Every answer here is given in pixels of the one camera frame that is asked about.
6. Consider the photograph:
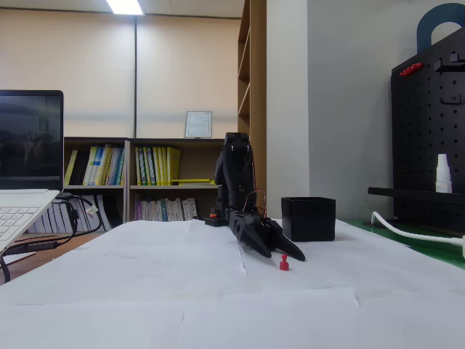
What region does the black laptop cable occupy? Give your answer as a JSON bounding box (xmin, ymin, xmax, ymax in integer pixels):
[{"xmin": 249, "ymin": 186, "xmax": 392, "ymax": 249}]
[{"xmin": 0, "ymin": 194, "xmax": 105, "ymax": 284}]

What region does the tall wooden bookshelf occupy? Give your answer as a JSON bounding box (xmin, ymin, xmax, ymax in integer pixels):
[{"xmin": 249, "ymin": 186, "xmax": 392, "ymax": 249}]
[{"xmin": 237, "ymin": 0, "xmax": 268, "ymax": 221}]

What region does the red white servo wire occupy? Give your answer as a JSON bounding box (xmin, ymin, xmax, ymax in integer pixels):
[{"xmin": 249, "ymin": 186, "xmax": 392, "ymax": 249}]
[{"xmin": 242, "ymin": 188, "xmax": 269, "ymax": 220}]

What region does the yellow binder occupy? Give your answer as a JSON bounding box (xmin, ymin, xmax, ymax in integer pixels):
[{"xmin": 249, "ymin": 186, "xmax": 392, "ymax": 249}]
[{"xmin": 166, "ymin": 146, "xmax": 182, "ymax": 185}]

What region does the ceiling light panel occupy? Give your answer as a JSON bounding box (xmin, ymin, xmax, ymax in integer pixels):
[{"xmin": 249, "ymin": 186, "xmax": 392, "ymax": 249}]
[{"xmin": 105, "ymin": 0, "xmax": 145, "ymax": 16}]

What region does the green desk mat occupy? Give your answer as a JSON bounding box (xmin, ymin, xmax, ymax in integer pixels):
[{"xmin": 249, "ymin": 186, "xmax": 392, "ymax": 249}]
[{"xmin": 341, "ymin": 217, "xmax": 465, "ymax": 272}]

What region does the white paper table cover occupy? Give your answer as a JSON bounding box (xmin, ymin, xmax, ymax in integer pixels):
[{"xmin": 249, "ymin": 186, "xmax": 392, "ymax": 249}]
[{"xmin": 0, "ymin": 217, "xmax": 465, "ymax": 349}]

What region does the dark blue arch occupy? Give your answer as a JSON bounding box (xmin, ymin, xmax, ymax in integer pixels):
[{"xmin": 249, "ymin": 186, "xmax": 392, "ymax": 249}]
[{"xmin": 416, "ymin": 2, "xmax": 465, "ymax": 55}]

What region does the white power cable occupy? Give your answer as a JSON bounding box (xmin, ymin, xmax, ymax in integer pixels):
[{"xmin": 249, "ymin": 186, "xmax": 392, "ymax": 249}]
[{"xmin": 370, "ymin": 211, "xmax": 465, "ymax": 245}]

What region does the white laptop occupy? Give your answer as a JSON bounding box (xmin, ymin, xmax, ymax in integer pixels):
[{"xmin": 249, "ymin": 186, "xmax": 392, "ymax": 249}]
[{"xmin": 0, "ymin": 89, "xmax": 65, "ymax": 255}]

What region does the black pegboard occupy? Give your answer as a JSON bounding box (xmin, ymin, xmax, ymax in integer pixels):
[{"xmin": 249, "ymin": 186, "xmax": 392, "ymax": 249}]
[{"xmin": 390, "ymin": 27, "xmax": 465, "ymax": 233}]

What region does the white plastic bottle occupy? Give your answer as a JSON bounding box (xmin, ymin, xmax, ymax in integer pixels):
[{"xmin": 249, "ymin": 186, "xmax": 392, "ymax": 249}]
[{"xmin": 434, "ymin": 153, "xmax": 453, "ymax": 194}]

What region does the beige roller blind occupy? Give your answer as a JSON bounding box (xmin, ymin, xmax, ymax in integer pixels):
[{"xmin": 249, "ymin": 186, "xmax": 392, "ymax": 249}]
[
  {"xmin": 0, "ymin": 9, "xmax": 136, "ymax": 139},
  {"xmin": 136, "ymin": 16, "xmax": 243, "ymax": 139}
]

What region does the black square box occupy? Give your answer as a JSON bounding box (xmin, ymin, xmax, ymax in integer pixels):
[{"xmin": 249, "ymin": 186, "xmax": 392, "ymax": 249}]
[{"xmin": 280, "ymin": 196, "xmax": 336, "ymax": 243}]

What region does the low wooden bookshelf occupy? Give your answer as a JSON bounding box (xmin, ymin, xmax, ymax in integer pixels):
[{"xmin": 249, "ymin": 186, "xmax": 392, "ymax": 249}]
[
  {"xmin": 63, "ymin": 137, "xmax": 129, "ymax": 233},
  {"xmin": 125, "ymin": 137, "xmax": 233, "ymax": 222}
]

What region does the black pegboard shelf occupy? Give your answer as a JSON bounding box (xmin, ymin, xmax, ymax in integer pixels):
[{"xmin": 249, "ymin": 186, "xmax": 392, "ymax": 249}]
[{"xmin": 367, "ymin": 186, "xmax": 465, "ymax": 205}]

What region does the flat yellow book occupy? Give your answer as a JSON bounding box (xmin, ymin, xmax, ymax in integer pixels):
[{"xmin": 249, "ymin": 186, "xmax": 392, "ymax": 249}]
[{"xmin": 170, "ymin": 177, "xmax": 214, "ymax": 186}]

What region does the long black pegboard hook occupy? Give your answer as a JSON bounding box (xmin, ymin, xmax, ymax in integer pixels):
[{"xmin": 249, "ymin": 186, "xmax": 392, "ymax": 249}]
[{"xmin": 433, "ymin": 60, "xmax": 465, "ymax": 73}]

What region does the framed certificate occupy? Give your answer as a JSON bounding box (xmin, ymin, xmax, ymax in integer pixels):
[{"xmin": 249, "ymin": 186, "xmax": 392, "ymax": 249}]
[{"xmin": 184, "ymin": 111, "xmax": 213, "ymax": 139}]

